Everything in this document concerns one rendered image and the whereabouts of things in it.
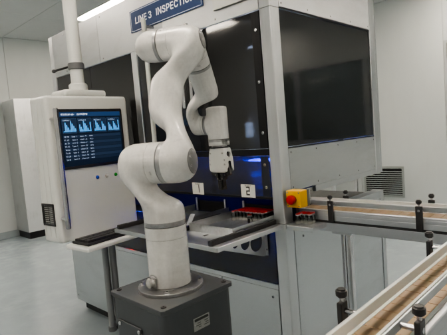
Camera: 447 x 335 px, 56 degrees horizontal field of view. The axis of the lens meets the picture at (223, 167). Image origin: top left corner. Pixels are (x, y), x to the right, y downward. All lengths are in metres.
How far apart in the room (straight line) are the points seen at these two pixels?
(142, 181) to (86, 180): 1.16
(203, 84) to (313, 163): 0.72
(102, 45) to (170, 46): 1.55
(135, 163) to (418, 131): 5.50
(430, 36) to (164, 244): 5.60
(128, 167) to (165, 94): 0.24
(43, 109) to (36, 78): 5.01
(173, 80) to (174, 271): 0.55
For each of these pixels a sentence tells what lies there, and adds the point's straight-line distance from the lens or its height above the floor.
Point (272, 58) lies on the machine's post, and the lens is 1.82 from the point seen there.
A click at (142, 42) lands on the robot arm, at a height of 1.59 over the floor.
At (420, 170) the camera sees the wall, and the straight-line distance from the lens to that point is 6.44.
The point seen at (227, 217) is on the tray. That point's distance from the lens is 2.02.
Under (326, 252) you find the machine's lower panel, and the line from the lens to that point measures 2.16.
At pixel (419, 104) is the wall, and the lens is 6.39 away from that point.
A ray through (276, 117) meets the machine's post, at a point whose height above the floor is 1.34.
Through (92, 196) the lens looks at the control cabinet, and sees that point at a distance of 2.37.
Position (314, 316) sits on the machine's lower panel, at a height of 0.40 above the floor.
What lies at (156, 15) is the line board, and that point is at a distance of 2.40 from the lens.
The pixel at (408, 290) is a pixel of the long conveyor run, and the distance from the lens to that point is 1.01.
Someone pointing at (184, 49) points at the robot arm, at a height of 1.55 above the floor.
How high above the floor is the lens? 1.30
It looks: 5 degrees down
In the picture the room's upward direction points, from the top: 5 degrees counter-clockwise
